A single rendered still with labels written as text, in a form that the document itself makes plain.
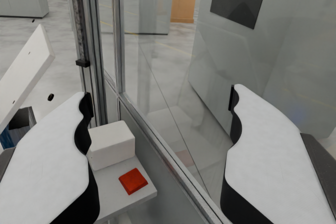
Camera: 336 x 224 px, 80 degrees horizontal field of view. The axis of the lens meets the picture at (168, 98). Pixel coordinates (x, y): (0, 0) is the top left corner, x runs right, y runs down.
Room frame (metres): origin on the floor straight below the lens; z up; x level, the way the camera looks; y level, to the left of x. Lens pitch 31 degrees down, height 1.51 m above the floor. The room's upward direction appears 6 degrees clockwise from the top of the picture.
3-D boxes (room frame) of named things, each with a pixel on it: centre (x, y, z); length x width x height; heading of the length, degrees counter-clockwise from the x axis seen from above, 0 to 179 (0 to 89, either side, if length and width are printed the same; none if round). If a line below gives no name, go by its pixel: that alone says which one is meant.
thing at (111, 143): (0.60, 0.22, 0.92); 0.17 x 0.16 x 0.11; 125
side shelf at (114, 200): (0.52, 0.20, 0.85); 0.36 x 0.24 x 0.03; 35
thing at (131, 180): (0.46, 0.09, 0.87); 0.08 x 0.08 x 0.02; 41
